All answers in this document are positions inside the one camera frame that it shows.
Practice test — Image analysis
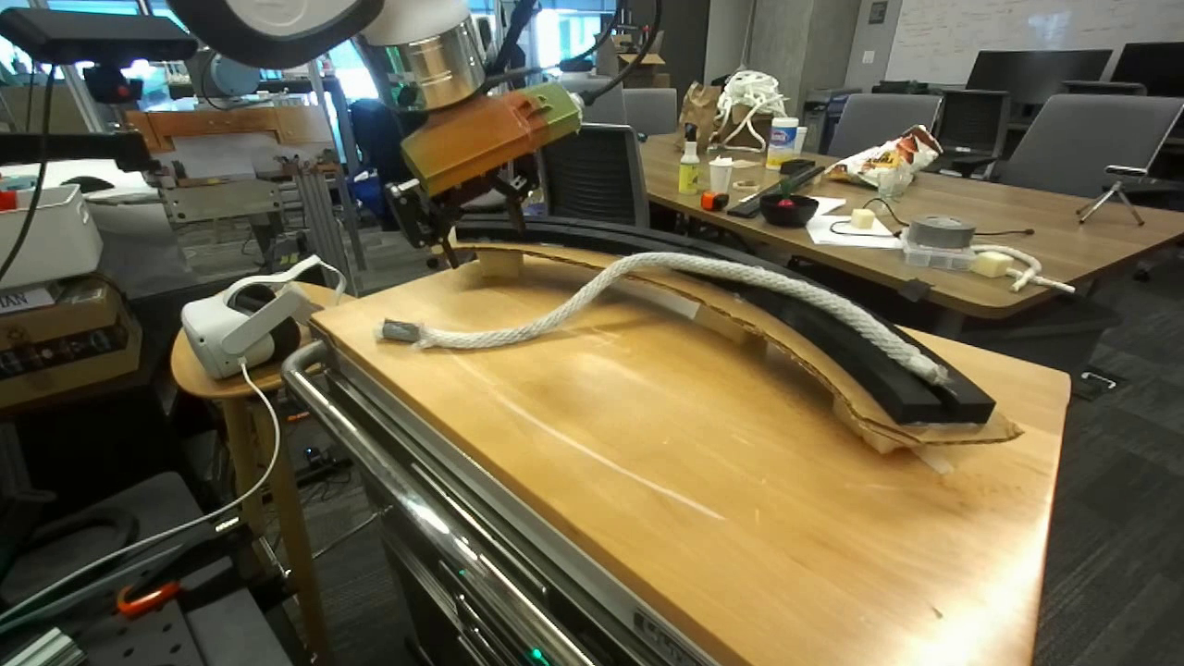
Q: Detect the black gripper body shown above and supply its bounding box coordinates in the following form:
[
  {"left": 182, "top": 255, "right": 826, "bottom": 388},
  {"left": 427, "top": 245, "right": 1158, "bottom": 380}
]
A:
[{"left": 410, "top": 171, "right": 522, "bottom": 222}]

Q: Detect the white rope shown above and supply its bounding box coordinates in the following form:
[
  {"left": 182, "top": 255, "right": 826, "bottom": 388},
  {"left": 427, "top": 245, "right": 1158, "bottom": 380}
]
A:
[{"left": 377, "top": 249, "right": 954, "bottom": 388}]

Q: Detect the dark mesh office chair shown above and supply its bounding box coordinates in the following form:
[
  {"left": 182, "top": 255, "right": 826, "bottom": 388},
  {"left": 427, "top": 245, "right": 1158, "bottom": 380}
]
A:
[{"left": 531, "top": 118, "right": 651, "bottom": 233}]

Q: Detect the white VR headset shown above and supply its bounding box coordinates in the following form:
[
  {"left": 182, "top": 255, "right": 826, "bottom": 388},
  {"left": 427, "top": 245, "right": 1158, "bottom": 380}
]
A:
[{"left": 177, "top": 255, "right": 325, "bottom": 380}]

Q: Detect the long black bar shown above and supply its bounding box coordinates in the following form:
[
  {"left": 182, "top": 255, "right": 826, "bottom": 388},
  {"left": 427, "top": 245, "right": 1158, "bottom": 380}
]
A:
[{"left": 725, "top": 160, "right": 817, "bottom": 222}]

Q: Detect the white round container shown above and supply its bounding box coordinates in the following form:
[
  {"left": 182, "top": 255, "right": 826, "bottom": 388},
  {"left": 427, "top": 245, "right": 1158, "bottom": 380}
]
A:
[{"left": 765, "top": 114, "right": 807, "bottom": 174}]

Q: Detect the round wooden stool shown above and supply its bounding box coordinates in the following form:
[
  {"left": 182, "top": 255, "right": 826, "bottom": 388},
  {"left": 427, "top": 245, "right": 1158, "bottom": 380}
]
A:
[{"left": 167, "top": 278, "right": 347, "bottom": 666}]

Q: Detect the black bowl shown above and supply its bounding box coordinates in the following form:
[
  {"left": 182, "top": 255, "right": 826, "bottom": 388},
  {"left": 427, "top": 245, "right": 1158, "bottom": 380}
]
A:
[{"left": 753, "top": 190, "right": 821, "bottom": 229}]

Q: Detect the white paper sheet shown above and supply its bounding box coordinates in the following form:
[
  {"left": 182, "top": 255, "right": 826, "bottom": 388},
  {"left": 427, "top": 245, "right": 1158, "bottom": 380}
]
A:
[{"left": 807, "top": 195, "right": 918, "bottom": 253}]

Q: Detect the chips bag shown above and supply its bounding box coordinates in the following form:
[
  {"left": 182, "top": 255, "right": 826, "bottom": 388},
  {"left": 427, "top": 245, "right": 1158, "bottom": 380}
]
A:
[{"left": 836, "top": 122, "right": 947, "bottom": 190}]

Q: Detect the cardboard box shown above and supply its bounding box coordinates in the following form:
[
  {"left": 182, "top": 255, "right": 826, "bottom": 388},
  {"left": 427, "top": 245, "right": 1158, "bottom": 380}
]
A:
[{"left": 0, "top": 275, "right": 144, "bottom": 409}]

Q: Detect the white equipment box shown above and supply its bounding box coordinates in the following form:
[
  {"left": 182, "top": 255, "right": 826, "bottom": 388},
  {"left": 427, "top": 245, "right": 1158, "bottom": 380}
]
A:
[{"left": 0, "top": 181, "right": 104, "bottom": 291}]

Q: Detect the grey tape roll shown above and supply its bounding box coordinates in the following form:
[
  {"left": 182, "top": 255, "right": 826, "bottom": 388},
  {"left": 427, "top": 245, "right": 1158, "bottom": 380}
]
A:
[{"left": 902, "top": 216, "right": 980, "bottom": 266}]

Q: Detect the long black curved object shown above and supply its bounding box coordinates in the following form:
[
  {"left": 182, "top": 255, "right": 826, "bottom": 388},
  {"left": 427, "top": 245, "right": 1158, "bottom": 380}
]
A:
[{"left": 441, "top": 233, "right": 1026, "bottom": 460}]

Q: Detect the black curved foam strip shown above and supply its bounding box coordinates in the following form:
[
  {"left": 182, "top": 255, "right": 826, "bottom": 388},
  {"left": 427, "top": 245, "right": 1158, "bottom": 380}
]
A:
[{"left": 447, "top": 209, "right": 1000, "bottom": 429}]

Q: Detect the large grey office chair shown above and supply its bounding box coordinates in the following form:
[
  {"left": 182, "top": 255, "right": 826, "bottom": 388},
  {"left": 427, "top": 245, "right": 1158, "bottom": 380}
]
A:
[{"left": 994, "top": 89, "right": 1184, "bottom": 198}]

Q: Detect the wooden office desk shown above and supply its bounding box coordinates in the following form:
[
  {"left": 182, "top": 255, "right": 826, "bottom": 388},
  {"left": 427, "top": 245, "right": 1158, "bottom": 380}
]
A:
[{"left": 635, "top": 126, "right": 1184, "bottom": 330}]

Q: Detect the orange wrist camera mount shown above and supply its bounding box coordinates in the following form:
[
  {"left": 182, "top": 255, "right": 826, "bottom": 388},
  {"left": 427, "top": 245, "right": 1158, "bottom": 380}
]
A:
[{"left": 400, "top": 82, "right": 584, "bottom": 198}]

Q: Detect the chrome cart handle bar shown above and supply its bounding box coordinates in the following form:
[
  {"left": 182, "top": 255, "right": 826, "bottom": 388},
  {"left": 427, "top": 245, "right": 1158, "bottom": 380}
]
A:
[{"left": 278, "top": 335, "right": 594, "bottom": 666}]

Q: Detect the white cord bundle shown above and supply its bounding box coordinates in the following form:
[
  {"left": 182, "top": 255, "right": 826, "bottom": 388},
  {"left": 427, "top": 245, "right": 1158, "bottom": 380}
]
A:
[{"left": 714, "top": 66, "right": 790, "bottom": 153}]

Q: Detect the white headset cable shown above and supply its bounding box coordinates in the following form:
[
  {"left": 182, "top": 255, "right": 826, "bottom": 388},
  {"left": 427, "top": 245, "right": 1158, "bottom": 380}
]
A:
[{"left": 0, "top": 255, "right": 350, "bottom": 632}]

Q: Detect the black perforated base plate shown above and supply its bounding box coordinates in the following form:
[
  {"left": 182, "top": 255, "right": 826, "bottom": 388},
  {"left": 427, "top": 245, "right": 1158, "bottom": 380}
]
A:
[{"left": 0, "top": 587, "right": 292, "bottom": 666}]

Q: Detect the white power adapter cable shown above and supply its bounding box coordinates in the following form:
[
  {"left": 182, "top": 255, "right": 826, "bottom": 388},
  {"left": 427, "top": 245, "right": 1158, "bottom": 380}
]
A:
[{"left": 965, "top": 240, "right": 1079, "bottom": 297}]

